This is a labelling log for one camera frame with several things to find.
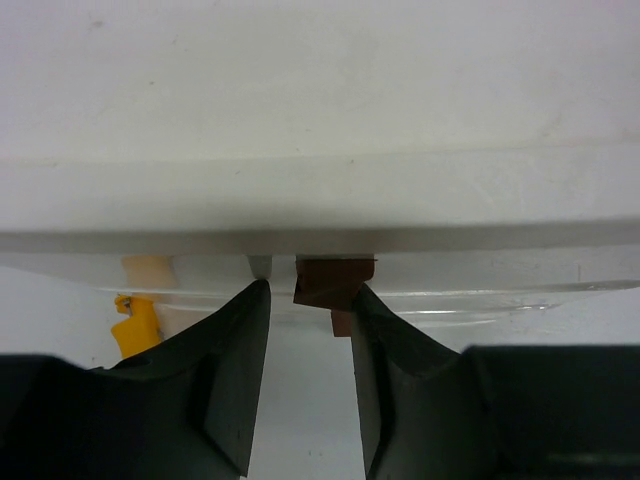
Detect white drawer container box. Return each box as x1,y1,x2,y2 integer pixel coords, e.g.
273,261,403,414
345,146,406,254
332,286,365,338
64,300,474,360
1,1,639,255

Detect yellow small clamp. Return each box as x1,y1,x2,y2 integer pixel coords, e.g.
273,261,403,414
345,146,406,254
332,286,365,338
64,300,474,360
111,295,162,359

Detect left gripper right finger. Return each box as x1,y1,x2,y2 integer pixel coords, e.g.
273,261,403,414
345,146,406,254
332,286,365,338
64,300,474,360
351,287,639,479

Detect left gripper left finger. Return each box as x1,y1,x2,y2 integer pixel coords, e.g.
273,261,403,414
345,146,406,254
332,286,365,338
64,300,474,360
1,280,271,479

